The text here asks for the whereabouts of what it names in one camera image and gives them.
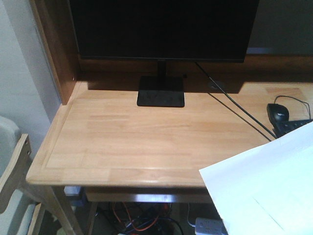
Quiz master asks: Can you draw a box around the black keyboard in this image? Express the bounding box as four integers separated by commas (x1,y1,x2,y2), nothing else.
273,119,313,138

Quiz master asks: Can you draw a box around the white power strip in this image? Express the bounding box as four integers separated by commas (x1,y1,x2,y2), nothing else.
195,217,228,235

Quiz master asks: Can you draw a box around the wooden desk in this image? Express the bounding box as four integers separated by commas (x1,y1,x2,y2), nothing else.
25,0,313,235

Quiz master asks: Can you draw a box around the black monitor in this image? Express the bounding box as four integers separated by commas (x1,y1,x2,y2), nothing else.
69,0,259,108

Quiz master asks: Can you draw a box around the black computer mouse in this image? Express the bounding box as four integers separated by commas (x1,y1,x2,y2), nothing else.
267,103,289,123

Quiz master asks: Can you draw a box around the white paper sheet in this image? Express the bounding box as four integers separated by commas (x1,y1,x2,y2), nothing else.
200,123,313,235

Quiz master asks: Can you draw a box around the black monitor cable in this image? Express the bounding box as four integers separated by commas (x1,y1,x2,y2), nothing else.
195,62,276,142

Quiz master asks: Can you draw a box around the wooden chair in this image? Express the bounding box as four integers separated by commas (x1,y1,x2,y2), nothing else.
0,117,45,235

